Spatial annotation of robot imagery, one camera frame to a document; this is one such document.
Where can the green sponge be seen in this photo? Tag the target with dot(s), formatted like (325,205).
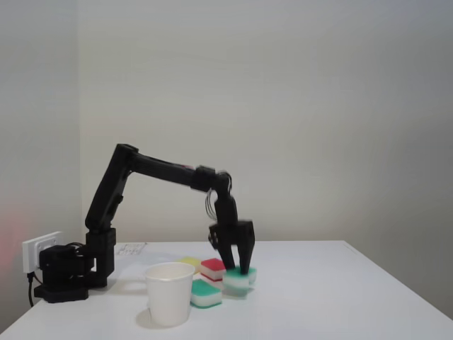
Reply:
(205,292)
(239,281)

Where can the red sponge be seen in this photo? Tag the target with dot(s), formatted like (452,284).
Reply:
(212,265)

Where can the yellow sponge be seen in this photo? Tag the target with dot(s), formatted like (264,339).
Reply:
(190,261)

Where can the white paper cup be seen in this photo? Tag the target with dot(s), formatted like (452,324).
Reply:
(170,297)

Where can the white wall power socket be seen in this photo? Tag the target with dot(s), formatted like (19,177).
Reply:
(35,251)

